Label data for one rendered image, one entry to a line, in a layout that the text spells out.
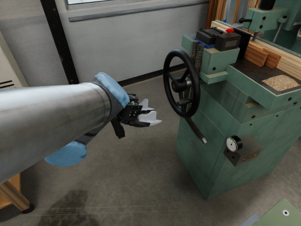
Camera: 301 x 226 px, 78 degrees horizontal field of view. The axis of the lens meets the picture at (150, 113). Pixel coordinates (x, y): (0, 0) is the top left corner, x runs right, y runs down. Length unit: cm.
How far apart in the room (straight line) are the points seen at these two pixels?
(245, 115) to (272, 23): 37
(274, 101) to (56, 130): 63
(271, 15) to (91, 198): 137
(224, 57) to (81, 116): 63
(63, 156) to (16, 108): 28
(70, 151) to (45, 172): 120
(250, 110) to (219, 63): 21
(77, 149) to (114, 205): 95
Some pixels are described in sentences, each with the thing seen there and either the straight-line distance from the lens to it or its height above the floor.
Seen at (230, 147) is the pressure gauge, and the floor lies 64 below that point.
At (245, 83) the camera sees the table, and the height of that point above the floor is 88.
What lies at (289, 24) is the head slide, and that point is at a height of 102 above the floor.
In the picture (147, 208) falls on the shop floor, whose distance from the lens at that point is 133.
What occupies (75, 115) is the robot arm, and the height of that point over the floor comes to 108.
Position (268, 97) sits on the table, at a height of 88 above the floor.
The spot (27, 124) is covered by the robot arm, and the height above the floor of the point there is 113.
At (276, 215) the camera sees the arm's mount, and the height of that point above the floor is 75.
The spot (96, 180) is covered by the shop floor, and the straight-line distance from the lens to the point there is 147.
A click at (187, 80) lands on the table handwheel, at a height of 83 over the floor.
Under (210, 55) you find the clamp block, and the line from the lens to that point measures 74.
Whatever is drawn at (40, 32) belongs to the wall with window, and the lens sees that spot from 185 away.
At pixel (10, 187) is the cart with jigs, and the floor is 30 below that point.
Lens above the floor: 124
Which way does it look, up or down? 41 degrees down
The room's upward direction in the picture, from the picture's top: straight up
